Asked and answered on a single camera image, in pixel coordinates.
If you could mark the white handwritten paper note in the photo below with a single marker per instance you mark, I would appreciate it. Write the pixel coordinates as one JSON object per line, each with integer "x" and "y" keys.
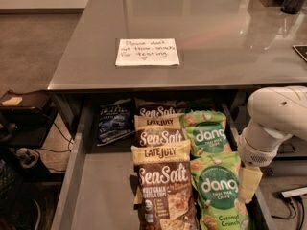
{"x": 147, "y": 52}

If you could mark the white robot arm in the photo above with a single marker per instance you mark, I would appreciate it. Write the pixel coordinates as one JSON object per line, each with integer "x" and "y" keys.
{"x": 276, "y": 115}

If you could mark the grey open top drawer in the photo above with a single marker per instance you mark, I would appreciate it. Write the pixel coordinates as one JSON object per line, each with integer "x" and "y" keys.
{"x": 100, "y": 183}

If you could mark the front brown sea salt bag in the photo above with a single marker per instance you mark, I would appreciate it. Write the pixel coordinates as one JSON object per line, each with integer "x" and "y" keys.
{"x": 164, "y": 183}

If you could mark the grey power strip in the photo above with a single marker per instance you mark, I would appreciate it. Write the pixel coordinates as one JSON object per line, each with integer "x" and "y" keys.
{"x": 294, "y": 192}

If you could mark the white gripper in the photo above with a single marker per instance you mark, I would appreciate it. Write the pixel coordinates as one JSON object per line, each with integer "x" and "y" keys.
{"x": 254, "y": 153}

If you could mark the brown sea salt bag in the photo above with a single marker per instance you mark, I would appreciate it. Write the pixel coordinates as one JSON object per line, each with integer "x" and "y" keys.
{"x": 152, "y": 132}
{"x": 164, "y": 183}
{"x": 155, "y": 109}

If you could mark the yellow sticky note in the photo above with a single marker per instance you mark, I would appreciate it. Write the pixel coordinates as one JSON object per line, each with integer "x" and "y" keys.
{"x": 12, "y": 101}

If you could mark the rear brown sea salt bag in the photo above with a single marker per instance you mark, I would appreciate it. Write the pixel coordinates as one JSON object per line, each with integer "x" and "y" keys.
{"x": 155, "y": 109}

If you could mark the black side cart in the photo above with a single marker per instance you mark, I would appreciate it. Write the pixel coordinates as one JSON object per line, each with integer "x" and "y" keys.
{"x": 25, "y": 128}

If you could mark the dark blue chip bag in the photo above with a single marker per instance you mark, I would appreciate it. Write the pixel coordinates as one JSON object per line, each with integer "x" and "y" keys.
{"x": 115, "y": 122}

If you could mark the middle brown sea salt bag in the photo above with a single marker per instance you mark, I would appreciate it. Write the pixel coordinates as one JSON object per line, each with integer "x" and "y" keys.
{"x": 152, "y": 132}

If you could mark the green dang chip bag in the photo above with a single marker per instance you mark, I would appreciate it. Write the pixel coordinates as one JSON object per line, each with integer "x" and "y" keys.
{"x": 206, "y": 131}
{"x": 215, "y": 178}

